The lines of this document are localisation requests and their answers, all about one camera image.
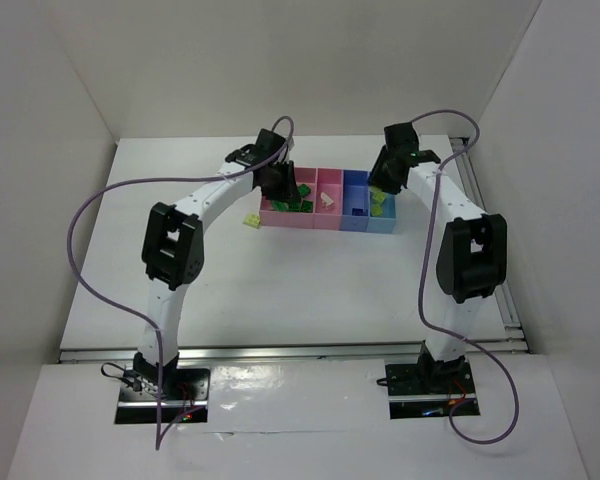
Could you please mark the blue plastic container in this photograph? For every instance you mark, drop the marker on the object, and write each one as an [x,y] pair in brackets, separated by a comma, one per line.
[357,194]

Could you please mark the aluminium side rail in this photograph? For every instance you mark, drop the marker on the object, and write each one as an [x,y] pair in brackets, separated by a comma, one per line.
[472,263]

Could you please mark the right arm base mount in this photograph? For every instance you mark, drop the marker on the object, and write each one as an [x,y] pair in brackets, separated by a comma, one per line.
[426,388]

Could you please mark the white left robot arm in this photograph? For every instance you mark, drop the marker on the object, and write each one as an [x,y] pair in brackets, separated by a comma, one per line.
[173,248]

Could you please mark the white piece in pink container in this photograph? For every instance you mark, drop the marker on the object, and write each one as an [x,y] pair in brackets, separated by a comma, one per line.
[326,201]

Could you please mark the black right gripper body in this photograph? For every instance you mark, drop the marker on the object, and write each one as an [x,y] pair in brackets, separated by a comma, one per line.
[381,179]

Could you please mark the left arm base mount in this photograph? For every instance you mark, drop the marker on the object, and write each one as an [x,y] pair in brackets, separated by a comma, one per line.
[184,396]

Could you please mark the aluminium front rail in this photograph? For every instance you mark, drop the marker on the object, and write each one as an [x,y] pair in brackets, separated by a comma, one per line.
[252,353]

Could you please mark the lime green sloped lego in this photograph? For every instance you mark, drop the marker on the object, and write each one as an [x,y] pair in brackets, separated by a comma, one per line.
[252,220]

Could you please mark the lime green small lego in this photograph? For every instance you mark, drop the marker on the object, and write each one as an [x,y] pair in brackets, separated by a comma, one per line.
[376,210]

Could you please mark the lime green square lego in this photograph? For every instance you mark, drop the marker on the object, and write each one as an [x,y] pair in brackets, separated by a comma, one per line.
[378,197]

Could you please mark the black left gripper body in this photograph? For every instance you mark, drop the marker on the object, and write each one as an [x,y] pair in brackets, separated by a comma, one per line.
[284,185]

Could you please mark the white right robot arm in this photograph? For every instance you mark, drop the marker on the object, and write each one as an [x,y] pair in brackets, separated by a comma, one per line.
[446,341]

